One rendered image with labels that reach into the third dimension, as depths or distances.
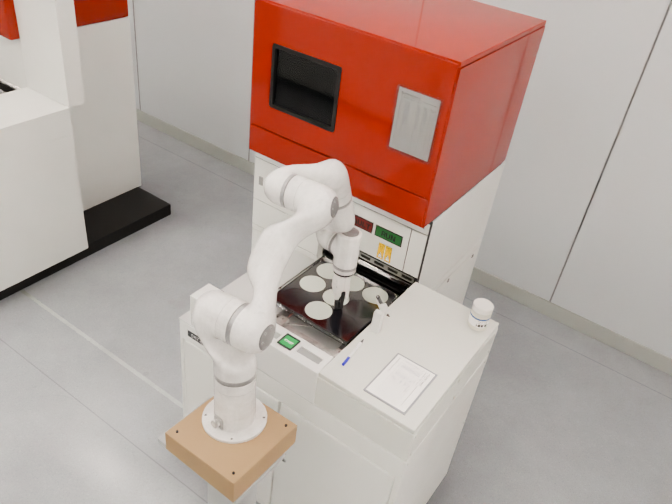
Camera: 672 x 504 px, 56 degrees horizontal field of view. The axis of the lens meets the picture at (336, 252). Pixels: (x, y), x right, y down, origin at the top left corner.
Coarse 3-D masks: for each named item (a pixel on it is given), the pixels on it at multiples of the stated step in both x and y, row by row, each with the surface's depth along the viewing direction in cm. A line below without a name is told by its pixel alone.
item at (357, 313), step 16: (288, 288) 239; (384, 288) 245; (288, 304) 231; (304, 304) 232; (352, 304) 236; (368, 304) 237; (320, 320) 226; (336, 320) 227; (352, 320) 228; (368, 320) 229; (352, 336) 221
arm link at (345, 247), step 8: (352, 232) 212; (360, 232) 213; (336, 240) 214; (344, 240) 210; (352, 240) 210; (360, 240) 213; (336, 248) 214; (344, 248) 212; (352, 248) 212; (336, 256) 216; (344, 256) 214; (352, 256) 214; (336, 264) 217; (344, 264) 216; (352, 264) 216
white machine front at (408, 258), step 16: (256, 160) 263; (272, 160) 258; (256, 176) 267; (256, 192) 271; (256, 208) 276; (272, 208) 270; (368, 208) 240; (256, 224) 280; (272, 224) 274; (384, 224) 238; (400, 224) 234; (432, 224) 228; (304, 240) 267; (368, 240) 246; (384, 240) 241; (416, 240) 232; (400, 256) 240; (416, 256) 236; (416, 272) 239
